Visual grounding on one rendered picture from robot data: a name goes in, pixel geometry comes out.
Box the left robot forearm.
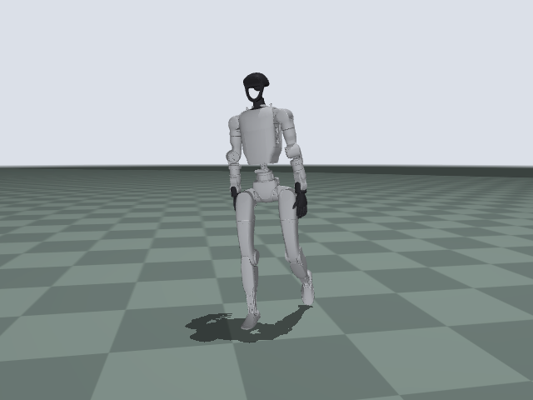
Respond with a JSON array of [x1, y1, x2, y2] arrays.
[[290, 144, 307, 191]]

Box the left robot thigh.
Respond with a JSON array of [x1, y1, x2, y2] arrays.
[[277, 185, 300, 263]]

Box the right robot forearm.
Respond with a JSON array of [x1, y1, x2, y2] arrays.
[[228, 161, 242, 193]]

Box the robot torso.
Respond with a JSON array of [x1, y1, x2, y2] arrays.
[[239, 103, 282, 203]]

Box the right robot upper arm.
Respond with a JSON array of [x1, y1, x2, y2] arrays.
[[226, 115, 242, 163]]

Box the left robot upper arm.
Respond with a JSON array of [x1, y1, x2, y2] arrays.
[[273, 109, 300, 158]]

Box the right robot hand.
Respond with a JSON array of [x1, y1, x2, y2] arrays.
[[231, 187, 239, 211]]

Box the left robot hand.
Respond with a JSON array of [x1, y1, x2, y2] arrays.
[[292, 182, 307, 218]]

